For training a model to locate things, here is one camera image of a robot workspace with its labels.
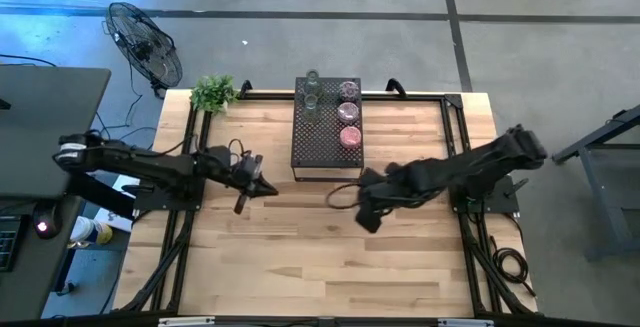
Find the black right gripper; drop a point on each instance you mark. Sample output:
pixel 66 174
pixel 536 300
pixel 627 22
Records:
pixel 387 187

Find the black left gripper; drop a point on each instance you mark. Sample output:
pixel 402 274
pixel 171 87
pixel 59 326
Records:
pixel 239 180

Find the pink candle jar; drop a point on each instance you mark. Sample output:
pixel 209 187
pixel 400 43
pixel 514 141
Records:
pixel 350 137

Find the purple patterned candle jar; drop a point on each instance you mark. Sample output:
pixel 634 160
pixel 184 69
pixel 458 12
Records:
pixel 349 90
pixel 348 112

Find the green glass vase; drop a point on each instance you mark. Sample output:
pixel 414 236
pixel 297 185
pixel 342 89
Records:
pixel 311 109

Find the clear glass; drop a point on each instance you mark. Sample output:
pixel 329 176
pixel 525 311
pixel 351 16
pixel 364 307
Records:
pixel 312 81

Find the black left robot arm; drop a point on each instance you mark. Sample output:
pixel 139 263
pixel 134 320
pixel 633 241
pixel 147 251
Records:
pixel 150 164

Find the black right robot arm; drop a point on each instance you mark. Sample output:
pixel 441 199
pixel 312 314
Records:
pixel 475 167

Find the black perforated metal shelf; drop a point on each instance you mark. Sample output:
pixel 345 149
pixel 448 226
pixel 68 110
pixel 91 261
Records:
pixel 325 159

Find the small green potted plant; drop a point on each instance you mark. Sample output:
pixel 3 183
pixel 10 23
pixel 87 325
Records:
pixel 212 93

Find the white box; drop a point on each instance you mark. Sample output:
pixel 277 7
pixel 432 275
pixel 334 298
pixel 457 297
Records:
pixel 112 223

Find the white and yellow bottle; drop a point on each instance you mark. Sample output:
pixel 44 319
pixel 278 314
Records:
pixel 92 231

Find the black floor fan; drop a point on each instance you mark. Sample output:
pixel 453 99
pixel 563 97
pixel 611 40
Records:
pixel 145 47

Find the black computer mouse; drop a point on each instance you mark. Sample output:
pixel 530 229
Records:
pixel 46 219

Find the grey laptop lid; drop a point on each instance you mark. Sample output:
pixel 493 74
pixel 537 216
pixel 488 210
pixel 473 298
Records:
pixel 40 107

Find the grey metal cart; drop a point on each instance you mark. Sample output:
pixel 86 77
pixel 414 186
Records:
pixel 600 177

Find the dark desk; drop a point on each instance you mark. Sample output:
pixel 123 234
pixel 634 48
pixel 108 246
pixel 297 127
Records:
pixel 30 292

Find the black keyboard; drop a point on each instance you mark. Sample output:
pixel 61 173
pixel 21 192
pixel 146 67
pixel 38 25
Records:
pixel 10 242

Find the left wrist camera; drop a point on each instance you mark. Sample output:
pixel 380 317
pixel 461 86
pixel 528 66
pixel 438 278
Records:
pixel 251 164

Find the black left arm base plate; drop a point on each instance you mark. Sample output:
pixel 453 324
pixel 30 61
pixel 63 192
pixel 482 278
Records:
pixel 165 200

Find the black curved bracket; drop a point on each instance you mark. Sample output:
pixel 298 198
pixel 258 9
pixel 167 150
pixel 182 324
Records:
pixel 245 88
pixel 396 86

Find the black aluminium table frame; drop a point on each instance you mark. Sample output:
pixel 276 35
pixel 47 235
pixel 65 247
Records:
pixel 425 98

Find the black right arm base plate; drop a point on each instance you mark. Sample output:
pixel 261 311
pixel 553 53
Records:
pixel 495 200

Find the silver metal bracket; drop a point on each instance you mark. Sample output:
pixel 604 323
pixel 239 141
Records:
pixel 186 322
pixel 465 323

